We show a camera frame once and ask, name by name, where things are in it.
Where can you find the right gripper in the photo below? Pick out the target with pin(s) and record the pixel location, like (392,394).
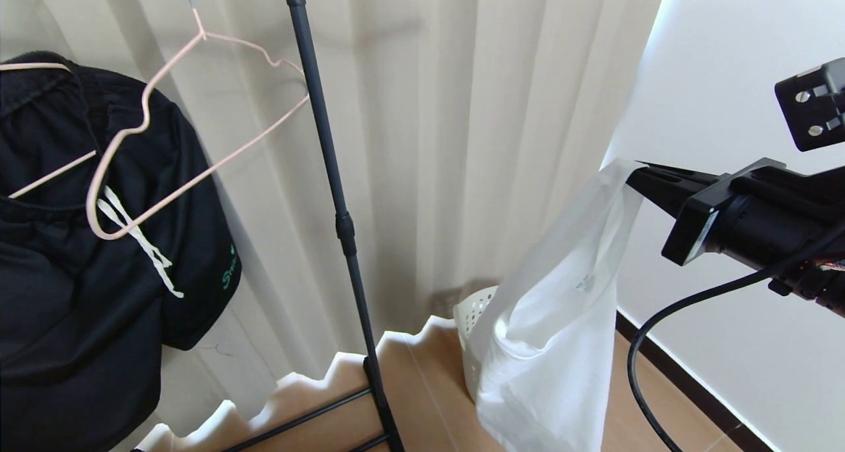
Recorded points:
(759,221)

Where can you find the white garment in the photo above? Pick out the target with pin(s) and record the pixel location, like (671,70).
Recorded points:
(554,359)

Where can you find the black shorts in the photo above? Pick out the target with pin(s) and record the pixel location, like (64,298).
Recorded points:
(66,320)

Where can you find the pink clothes hanger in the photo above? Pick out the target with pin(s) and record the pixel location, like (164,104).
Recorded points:
(198,180)
(53,175)

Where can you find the white laundry basket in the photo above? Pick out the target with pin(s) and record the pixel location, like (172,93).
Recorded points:
(472,313)

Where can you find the black clothes rack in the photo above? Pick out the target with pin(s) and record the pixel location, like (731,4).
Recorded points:
(330,161)

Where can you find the beige curtain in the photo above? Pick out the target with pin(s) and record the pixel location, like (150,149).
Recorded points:
(462,109)

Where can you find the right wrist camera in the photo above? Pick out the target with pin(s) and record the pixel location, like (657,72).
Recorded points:
(815,105)

